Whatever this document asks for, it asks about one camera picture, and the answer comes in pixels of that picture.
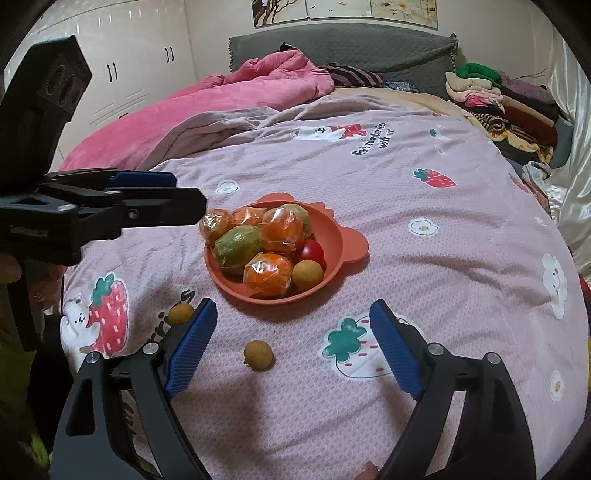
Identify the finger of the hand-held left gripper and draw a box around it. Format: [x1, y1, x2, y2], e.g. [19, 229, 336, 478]
[44, 169, 178, 190]
[39, 182, 208, 241]

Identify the person's left forearm green sleeve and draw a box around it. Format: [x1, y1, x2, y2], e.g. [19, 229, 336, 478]
[0, 337, 51, 472]

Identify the dark striped cloth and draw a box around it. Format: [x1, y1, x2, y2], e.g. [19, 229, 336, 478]
[318, 64, 389, 88]

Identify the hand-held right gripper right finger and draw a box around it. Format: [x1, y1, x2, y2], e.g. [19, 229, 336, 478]
[369, 299, 539, 480]

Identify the pink fleece blanket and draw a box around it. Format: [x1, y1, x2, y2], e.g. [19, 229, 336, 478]
[58, 48, 335, 171]

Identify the brown longan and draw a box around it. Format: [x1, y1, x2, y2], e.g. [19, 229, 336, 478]
[167, 302, 194, 326]
[292, 260, 325, 291]
[244, 340, 275, 369]

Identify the red cherry tomato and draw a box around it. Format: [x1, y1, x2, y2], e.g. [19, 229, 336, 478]
[295, 239, 325, 266]

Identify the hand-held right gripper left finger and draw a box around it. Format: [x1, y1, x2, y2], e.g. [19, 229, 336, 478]
[48, 298, 219, 480]

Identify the plastic-wrapped orange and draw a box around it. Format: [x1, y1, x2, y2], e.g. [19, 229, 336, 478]
[199, 209, 235, 245]
[243, 252, 295, 298]
[233, 206, 266, 227]
[259, 205, 306, 254]

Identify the grey padded headboard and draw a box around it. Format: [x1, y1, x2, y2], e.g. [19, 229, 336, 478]
[228, 31, 460, 100]

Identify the person's left hand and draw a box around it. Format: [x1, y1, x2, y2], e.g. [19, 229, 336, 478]
[0, 251, 63, 319]

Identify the red-orange silicone plate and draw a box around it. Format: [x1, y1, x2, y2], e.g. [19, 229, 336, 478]
[204, 192, 370, 306]

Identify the green mango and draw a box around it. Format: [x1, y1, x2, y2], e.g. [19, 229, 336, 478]
[212, 224, 264, 271]
[283, 203, 311, 238]

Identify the pile of folded clothes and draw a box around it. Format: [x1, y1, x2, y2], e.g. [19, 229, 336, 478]
[445, 62, 561, 213]

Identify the floral wall painting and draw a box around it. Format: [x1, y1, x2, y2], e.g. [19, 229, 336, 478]
[252, 0, 437, 28]

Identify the white wardrobe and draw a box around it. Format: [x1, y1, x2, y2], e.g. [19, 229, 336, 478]
[9, 0, 195, 153]

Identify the cream satin curtain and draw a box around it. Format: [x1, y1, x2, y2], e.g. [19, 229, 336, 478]
[545, 28, 591, 278]

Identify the grey cushion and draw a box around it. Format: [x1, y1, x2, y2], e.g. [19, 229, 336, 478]
[549, 117, 575, 169]

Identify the pink printed quilt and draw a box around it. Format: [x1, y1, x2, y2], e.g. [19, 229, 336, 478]
[60, 85, 589, 480]

